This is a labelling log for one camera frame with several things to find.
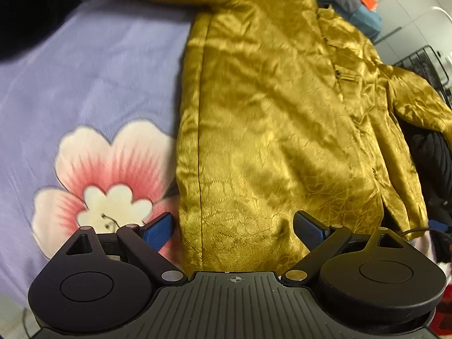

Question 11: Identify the golden satin jacket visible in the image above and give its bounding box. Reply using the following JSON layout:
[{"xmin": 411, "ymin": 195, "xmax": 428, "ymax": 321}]
[{"xmin": 101, "ymin": 0, "xmax": 452, "ymax": 278}]

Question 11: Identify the black fuzzy garment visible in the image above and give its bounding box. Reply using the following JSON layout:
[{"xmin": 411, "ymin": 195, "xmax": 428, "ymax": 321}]
[{"xmin": 400, "ymin": 121, "xmax": 451, "ymax": 262}]

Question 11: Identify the purple floral bed sheet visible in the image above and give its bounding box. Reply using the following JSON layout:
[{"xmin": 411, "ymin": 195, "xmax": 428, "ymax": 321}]
[{"xmin": 1, "ymin": 0, "xmax": 195, "ymax": 305}]

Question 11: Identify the orange cloth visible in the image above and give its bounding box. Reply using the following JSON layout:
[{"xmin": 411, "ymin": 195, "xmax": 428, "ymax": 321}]
[{"xmin": 360, "ymin": 0, "xmax": 378, "ymax": 12}]

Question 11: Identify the white curved floor lamp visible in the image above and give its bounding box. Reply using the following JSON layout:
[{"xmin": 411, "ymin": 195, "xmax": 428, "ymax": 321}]
[{"xmin": 430, "ymin": 6, "xmax": 452, "ymax": 21}]

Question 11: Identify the dark navy blanket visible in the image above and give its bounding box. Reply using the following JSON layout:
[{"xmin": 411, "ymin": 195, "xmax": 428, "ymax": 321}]
[{"xmin": 1, "ymin": 0, "xmax": 81, "ymax": 59}]

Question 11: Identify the black wire rack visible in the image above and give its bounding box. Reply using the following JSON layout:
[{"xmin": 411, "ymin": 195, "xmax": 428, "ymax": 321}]
[{"xmin": 395, "ymin": 45, "xmax": 451, "ymax": 107}]

